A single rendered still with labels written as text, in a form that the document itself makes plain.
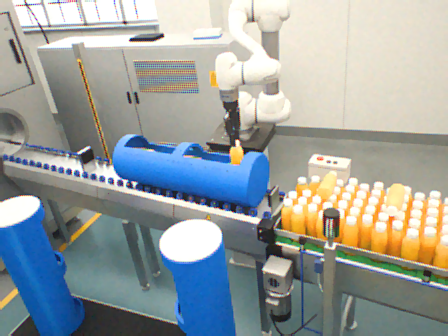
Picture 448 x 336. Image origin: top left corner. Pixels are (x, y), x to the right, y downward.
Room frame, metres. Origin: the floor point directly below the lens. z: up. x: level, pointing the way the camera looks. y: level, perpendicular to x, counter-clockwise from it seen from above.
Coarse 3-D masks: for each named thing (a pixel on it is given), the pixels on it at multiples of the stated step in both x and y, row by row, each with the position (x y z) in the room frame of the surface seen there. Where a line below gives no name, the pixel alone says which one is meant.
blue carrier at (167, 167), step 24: (120, 144) 2.07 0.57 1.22; (144, 144) 2.24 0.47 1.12; (192, 144) 1.92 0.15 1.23; (120, 168) 1.99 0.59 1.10; (144, 168) 1.90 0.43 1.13; (168, 168) 1.82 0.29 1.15; (192, 168) 1.75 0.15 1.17; (216, 168) 1.69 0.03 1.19; (240, 168) 1.63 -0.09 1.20; (264, 168) 1.74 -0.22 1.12; (192, 192) 1.75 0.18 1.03; (216, 192) 1.66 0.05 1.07; (240, 192) 1.58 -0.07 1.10; (264, 192) 1.72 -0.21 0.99
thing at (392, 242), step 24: (384, 192) 1.52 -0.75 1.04; (360, 216) 1.35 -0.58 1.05; (408, 216) 1.33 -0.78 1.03; (432, 216) 1.27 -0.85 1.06; (336, 240) 1.33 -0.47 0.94; (360, 240) 1.28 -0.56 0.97; (384, 240) 1.21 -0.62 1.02; (408, 240) 1.16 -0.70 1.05; (432, 240) 1.15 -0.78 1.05; (432, 264) 1.13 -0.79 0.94
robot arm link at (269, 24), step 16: (256, 0) 2.18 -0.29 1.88; (272, 0) 2.15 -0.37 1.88; (288, 0) 2.17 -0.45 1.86; (256, 16) 2.17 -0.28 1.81; (272, 16) 2.14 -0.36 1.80; (288, 16) 2.16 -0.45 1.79; (272, 32) 2.17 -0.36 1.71; (272, 48) 2.19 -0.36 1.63; (272, 96) 2.21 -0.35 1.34; (256, 112) 2.23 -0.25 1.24; (272, 112) 2.20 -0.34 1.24; (288, 112) 2.20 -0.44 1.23
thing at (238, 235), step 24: (72, 168) 2.42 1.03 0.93; (96, 168) 2.37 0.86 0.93; (24, 192) 2.70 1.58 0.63; (48, 192) 2.47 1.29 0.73; (72, 192) 2.28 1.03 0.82; (96, 192) 2.15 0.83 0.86; (120, 192) 2.06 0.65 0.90; (120, 216) 2.15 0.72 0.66; (144, 216) 1.99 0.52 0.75; (168, 216) 1.85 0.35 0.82; (192, 216) 1.76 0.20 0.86; (216, 216) 1.69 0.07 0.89; (240, 240) 1.63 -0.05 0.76
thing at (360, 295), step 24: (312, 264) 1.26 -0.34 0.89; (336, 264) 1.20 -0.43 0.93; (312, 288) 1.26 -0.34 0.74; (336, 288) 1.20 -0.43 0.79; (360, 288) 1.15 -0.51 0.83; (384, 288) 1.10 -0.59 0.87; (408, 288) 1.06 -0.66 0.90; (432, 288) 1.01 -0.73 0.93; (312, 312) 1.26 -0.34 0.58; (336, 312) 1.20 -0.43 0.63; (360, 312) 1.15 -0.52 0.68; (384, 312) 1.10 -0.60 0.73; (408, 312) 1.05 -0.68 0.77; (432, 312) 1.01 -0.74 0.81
